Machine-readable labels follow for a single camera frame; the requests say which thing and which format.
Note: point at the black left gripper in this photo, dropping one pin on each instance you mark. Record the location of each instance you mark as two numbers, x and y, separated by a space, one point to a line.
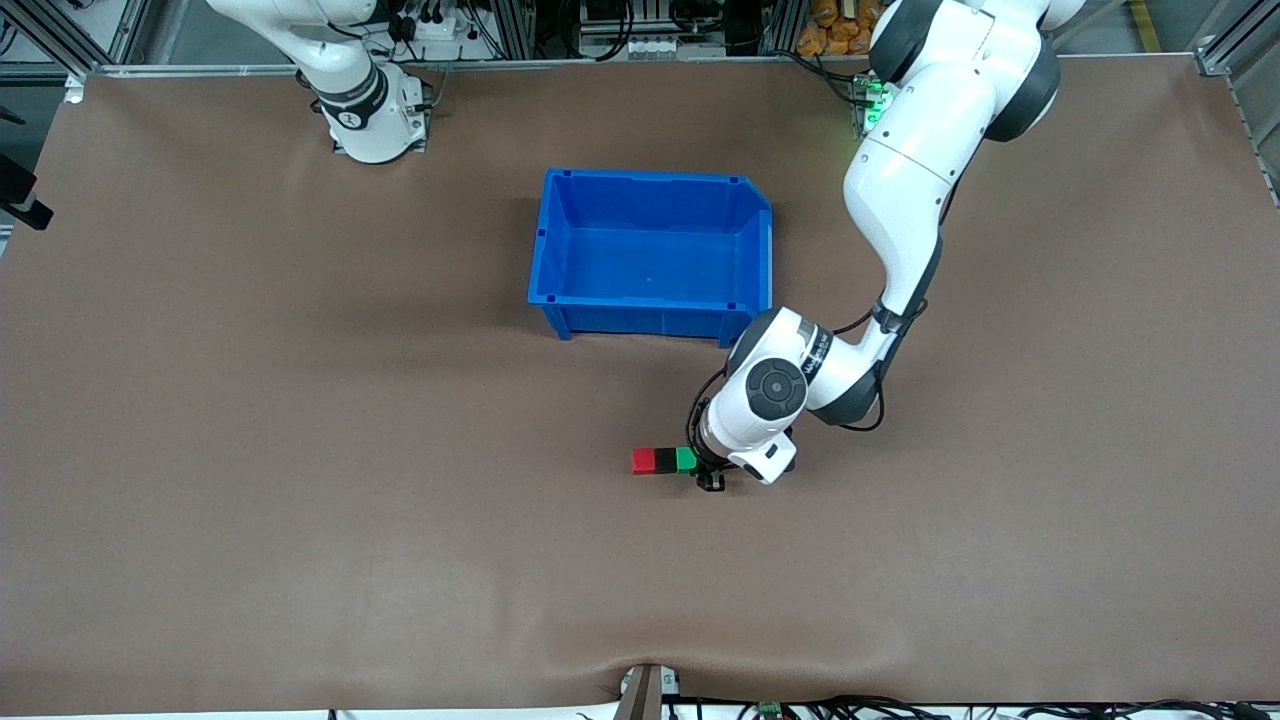
703 459

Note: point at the small green cube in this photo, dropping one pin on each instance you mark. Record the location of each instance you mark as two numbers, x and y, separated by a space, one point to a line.
686 459

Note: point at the small black cube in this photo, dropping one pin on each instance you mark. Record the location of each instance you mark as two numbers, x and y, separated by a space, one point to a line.
666 461

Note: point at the small red cube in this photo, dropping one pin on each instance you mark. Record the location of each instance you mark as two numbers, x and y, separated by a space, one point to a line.
644 461

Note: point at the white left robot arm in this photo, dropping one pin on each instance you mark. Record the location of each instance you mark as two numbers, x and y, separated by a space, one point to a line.
900 180

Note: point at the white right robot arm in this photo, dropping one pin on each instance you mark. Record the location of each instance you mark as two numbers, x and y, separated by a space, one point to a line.
360 110

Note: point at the blue plastic storage bin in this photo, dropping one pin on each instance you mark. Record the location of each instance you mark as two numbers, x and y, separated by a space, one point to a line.
650 260

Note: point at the brown table mat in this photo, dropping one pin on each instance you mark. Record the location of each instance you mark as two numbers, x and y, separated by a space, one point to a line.
300 550

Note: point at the white power strip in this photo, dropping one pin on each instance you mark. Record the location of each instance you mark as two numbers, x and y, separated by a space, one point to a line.
425 27

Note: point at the bag of orange items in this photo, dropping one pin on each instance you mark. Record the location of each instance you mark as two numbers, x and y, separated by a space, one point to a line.
835 30

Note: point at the aluminium frame profile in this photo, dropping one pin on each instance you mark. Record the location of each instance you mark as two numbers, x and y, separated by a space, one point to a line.
1230 45
60 35

